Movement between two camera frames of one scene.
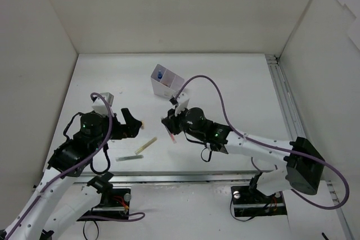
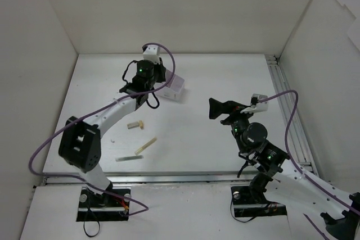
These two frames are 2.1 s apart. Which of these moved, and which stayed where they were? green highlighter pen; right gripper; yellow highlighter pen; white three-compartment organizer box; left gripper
Moved: right gripper; left gripper
Stayed: white three-compartment organizer box; green highlighter pen; yellow highlighter pen
